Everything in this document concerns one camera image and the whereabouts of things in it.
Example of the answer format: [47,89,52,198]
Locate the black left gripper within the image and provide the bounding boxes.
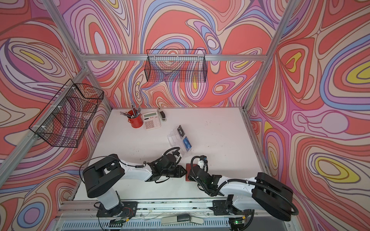
[161,166,190,179]

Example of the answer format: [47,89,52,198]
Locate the red leather card holder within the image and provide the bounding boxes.
[186,163,198,182]

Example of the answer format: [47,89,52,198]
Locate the clear acrylic card stand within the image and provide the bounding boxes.
[168,127,192,154]

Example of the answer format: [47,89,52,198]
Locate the blue credit card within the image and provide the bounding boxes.
[183,137,192,152]

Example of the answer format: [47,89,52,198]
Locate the black VIP credit card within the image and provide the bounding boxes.
[177,125,185,138]

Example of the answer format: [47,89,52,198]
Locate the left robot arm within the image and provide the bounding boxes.
[80,147,187,215]

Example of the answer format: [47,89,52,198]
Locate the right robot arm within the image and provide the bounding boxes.
[188,164,299,221]

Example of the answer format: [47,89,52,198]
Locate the grey foot pedal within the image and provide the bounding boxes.
[161,214,204,225]

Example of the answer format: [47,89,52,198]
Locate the pink desk calculator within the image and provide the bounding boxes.
[142,111,161,130]

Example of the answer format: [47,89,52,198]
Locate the grey black stapler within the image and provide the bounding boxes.
[158,108,167,122]

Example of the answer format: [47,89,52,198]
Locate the red metal pen bucket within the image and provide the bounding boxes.
[127,110,144,129]

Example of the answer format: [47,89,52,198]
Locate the pens and pencils bunch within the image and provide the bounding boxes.
[120,103,142,119]

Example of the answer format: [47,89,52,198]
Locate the black corrugated cable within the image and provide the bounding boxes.
[218,178,300,216]

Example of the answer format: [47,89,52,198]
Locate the black wire basket back wall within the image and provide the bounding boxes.
[144,48,208,83]

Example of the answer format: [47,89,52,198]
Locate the black wire basket wall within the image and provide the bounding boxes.
[29,79,104,148]
[144,48,208,83]

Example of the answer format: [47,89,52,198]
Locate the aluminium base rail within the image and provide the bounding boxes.
[57,196,289,221]

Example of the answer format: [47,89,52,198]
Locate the black wire basket left wall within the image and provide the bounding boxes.
[29,79,104,148]

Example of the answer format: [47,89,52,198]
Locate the aluminium frame post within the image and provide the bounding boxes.
[43,0,113,112]

